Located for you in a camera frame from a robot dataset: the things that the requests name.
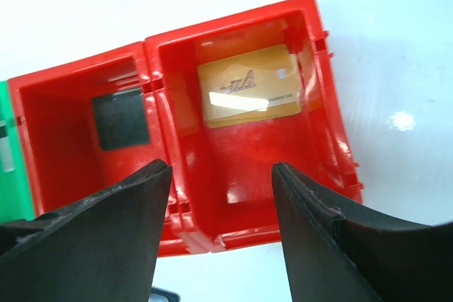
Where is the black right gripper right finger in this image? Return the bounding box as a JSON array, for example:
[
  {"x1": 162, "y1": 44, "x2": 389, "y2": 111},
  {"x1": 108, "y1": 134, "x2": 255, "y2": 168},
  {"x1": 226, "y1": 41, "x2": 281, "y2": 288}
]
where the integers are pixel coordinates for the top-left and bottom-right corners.
[{"x1": 272, "y1": 163, "x2": 452, "y2": 301}]

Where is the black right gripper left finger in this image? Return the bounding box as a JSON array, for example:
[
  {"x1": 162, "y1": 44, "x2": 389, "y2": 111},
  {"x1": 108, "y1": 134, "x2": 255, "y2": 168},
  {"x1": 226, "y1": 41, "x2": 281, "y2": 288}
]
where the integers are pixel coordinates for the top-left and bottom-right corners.
[{"x1": 1, "y1": 160, "x2": 172, "y2": 301}]

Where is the blue leather card holder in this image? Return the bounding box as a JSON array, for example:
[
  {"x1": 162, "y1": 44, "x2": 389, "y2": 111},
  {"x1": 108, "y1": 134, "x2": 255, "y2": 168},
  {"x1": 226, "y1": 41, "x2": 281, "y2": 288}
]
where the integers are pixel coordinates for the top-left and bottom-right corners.
[{"x1": 148, "y1": 287, "x2": 180, "y2": 302}]

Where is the black card in red bin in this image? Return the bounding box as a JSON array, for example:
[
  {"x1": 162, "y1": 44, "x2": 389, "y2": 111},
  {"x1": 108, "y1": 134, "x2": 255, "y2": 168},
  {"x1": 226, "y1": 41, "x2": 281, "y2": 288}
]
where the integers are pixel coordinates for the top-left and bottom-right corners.
[{"x1": 91, "y1": 88, "x2": 151, "y2": 151}]

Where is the silver card in green bin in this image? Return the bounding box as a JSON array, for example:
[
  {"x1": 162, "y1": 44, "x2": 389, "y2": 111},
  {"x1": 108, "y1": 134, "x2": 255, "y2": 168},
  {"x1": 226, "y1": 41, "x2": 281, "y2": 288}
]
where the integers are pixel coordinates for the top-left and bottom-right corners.
[{"x1": 0, "y1": 120, "x2": 15, "y2": 173}]

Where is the green plastic bin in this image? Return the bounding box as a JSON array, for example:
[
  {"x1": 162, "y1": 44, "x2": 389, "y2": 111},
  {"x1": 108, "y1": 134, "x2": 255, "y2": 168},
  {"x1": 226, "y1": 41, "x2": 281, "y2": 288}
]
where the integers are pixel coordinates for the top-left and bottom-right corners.
[{"x1": 1, "y1": 81, "x2": 35, "y2": 222}]

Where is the red plastic bin middle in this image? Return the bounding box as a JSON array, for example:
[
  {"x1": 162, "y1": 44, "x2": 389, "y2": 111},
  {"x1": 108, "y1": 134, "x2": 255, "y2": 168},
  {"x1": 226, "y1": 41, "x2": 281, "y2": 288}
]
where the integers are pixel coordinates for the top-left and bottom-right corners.
[{"x1": 6, "y1": 42, "x2": 188, "y2": 257}]

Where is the red plastic bin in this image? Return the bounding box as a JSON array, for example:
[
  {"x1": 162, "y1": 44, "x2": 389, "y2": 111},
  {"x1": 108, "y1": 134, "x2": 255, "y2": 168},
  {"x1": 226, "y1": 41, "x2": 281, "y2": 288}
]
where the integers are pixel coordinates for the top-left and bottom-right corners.
[
  {"x1": 6, "y1": 42, "x2": 188, "y2": 257},
  {"x1": 144, "y1": 0, "x2": 362, "y2": 255}
]

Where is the red plastic bin right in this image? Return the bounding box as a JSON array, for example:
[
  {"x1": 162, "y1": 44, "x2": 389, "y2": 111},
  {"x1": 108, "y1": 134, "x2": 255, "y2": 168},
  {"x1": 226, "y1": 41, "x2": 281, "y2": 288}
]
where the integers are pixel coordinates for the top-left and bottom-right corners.
[{"x1": 144, "y1": 0, "x2": 362, "y2": 255}]

